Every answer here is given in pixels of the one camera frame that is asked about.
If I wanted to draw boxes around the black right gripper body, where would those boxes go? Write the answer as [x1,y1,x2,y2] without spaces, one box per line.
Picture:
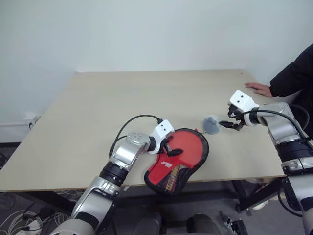
[227,104,246,124]

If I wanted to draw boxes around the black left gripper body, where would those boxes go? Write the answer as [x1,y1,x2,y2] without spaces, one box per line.
[160,133,176,154]

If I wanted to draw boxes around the grey blue plush toy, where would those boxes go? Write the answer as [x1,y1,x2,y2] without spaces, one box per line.
[202,114,222,135]

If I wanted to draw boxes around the red table tennis paddle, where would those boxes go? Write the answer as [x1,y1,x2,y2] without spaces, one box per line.
[160,130,205,193]

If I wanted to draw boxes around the black red paddle case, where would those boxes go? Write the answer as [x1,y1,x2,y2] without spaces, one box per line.
[143,127,210,196]

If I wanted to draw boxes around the person bare hand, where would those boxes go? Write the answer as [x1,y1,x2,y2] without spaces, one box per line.
[245,82,270,97]

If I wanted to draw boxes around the dark rounded shape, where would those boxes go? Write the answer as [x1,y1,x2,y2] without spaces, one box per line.
[135,212,162,235]
[186,213,222,235]

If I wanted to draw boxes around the white power strip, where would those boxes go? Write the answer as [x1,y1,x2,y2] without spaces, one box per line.
[21,217,44,232]

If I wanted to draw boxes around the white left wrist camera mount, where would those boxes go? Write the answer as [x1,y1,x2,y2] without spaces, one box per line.
[149,119,175,156]

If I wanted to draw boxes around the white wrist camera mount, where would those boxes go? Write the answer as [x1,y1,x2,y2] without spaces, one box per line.
[229,90,260,115]
[149,119,175,156]

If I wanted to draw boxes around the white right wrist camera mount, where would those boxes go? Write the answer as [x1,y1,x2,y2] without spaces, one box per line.
[229,90,260,115]

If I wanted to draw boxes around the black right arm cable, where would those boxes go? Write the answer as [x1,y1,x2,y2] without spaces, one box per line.
[236,104,313,217]

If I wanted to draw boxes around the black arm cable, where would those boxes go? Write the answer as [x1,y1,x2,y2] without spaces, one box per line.
[236,104,313,217]
[109,114,163,157]

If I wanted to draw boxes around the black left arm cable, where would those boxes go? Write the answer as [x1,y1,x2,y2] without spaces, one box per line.
[109,114,163,157]

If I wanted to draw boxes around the black metal table frame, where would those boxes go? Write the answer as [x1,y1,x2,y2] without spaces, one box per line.
[97,177,291,235]

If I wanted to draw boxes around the white floor cable bundle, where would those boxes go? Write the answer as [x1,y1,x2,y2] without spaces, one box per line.
[0,188,85,235]

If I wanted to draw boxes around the white wall socket box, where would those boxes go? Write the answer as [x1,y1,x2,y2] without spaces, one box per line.
[23,111,41,129]

